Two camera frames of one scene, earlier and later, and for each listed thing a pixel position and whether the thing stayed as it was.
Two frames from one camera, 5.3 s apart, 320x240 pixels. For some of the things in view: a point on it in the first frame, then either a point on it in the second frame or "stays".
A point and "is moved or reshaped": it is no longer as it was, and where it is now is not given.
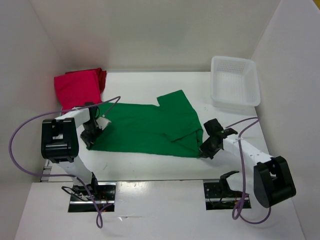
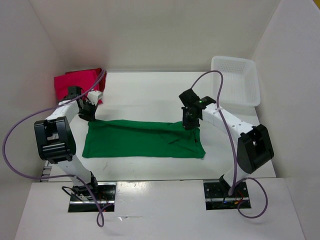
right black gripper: [204, 152] → [187, 125]
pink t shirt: [74, 89] stays
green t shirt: [171, 129] is moved or reshaped
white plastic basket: [234, 81] stays
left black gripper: [89, 140] → [91, 117]
